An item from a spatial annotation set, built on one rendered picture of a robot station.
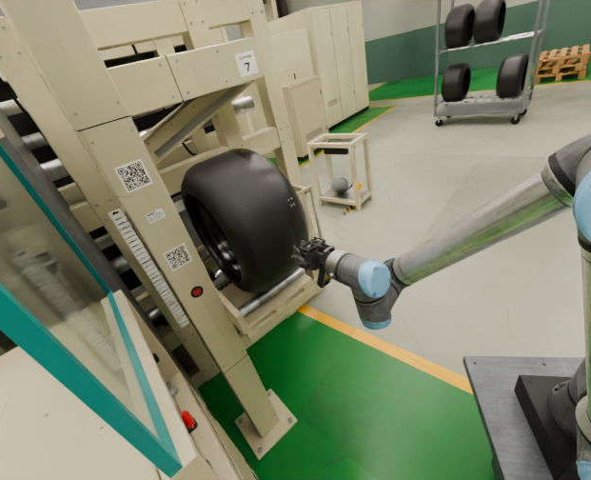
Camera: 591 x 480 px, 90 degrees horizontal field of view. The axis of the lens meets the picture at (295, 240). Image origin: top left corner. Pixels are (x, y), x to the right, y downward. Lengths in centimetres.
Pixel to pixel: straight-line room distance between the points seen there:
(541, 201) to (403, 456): 141
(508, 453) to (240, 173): 117
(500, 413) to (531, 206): 77
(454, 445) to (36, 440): 163
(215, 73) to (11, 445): 118
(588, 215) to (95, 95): 99
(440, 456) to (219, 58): 197
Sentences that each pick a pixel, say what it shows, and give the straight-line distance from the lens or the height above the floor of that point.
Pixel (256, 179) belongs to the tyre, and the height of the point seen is 138.
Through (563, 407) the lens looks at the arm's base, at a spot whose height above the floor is 74.
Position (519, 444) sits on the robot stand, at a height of 60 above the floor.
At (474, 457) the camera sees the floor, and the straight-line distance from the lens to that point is 186.
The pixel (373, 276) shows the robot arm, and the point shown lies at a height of 120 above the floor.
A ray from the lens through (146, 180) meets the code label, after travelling 97.
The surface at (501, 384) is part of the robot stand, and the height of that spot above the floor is 60.
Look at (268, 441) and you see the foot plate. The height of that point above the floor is 1.
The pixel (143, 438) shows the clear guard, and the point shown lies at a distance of 45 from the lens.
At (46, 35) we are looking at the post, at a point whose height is 185.
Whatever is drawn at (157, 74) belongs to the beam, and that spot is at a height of 174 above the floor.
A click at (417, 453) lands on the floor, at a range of 182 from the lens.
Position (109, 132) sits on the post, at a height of 163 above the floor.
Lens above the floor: 170
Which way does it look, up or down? 32 degrees down
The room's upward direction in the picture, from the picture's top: 15 degrees counter-clockwise
